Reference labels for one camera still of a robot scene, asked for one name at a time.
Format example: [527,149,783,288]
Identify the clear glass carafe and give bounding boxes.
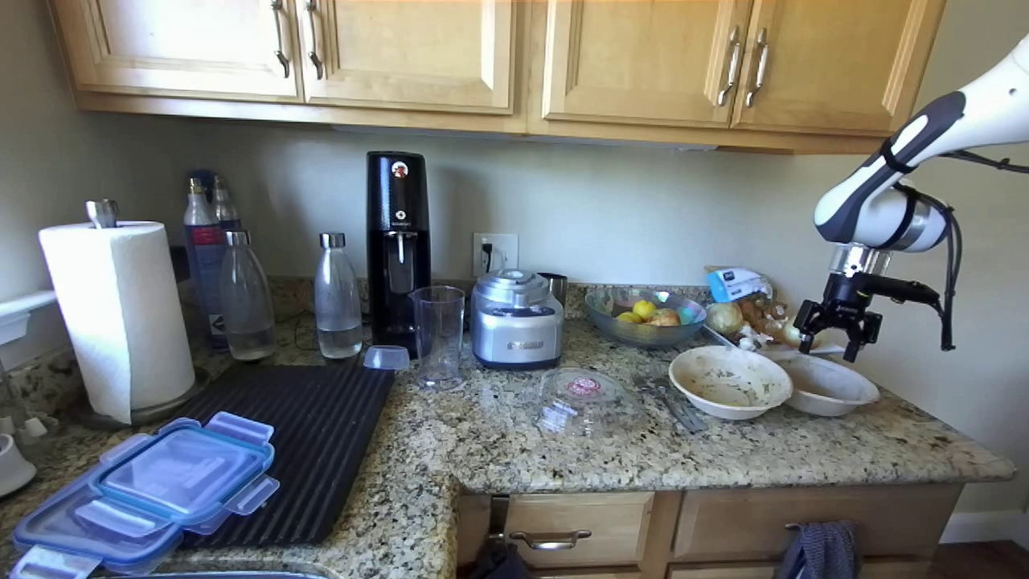
[222,229,272,359]

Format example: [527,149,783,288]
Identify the white ceramic bottom bowl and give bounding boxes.
[783,358,878,417]

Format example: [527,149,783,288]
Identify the white ceramic top bowl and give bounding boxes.
[669,343,793,420]

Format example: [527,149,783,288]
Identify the white rectangular tray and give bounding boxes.
[703,326,846,364]

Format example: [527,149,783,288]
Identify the brown onion back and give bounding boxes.
[707,302,746,339]

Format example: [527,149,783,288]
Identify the blue white food package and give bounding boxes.
[703,267,772,302]

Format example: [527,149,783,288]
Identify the blue grey hanging towel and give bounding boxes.
[775,522,863,579]

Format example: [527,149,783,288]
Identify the glass fruit bowl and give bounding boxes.
[583,286,707,347]

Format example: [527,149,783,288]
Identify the clear glass bottle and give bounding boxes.
[315,231,363,359]

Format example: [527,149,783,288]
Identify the paper towel roll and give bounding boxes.
[37,199,197,424]

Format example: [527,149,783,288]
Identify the black drying mat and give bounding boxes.
[183,364,396,551]

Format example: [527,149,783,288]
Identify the black soda maker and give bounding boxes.
[368,150,430,347]

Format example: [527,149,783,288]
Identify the silver food processor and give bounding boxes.
[474,270,564,368]

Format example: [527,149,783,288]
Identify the wooden upper cabinets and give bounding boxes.
[46,0,945,150]

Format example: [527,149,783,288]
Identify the dark tinted bottle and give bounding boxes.
[183,170,240,343]

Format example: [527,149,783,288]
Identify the blue lidded plastic container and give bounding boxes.
[8,411,280,579]

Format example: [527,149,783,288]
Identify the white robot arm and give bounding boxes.
[793,35,1029,359]

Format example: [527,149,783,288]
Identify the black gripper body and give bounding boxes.
[812,274,939,339]

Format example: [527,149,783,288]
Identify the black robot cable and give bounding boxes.
[898,149,1029,355]

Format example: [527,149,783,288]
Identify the clear measuring cup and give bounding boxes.
[410,286,466,390]

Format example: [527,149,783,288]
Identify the white ceramic bowl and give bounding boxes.
[783,358,878,417]
[669,343,793,420]

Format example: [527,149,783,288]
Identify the clear plastic lid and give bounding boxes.
[536,370,619,437]

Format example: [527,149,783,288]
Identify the white wall outlet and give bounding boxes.
[474,231,519,277]

